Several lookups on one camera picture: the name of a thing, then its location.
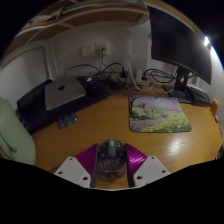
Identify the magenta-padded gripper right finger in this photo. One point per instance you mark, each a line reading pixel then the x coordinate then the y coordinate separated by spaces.
pixel 137 160

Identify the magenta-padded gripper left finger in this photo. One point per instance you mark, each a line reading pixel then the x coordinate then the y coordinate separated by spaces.
pixel 85 160

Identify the transparent computer mouse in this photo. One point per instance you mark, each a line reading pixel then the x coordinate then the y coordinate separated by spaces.
pixel 111 161

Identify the landscape print mouse pad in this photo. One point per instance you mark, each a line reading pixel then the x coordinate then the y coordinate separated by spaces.
pixel 158 113

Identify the small grey blister pack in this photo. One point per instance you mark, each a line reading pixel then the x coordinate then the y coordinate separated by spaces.
pixel 67 120

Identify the silver mini computer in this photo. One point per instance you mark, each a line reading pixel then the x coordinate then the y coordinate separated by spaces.
pixel 64 92

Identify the white power strip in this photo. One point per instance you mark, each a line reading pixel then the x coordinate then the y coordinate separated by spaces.
pixel 146 82

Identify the white charger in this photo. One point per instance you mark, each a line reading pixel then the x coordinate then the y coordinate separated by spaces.
pixel 138 75

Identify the black keyboard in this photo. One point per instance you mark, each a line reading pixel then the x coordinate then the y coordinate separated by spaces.
pixel 200 96

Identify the small orange box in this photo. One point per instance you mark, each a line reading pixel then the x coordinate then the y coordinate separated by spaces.
pixel 214 106

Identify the black computer monitor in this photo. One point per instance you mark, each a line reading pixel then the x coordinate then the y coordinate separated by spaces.
pixel 180 43

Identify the wooden shelf unit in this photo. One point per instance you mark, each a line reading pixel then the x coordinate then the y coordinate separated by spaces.
pixel 83 16

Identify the white wall socket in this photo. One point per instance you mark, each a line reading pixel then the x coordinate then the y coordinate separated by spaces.
pixel 95 49

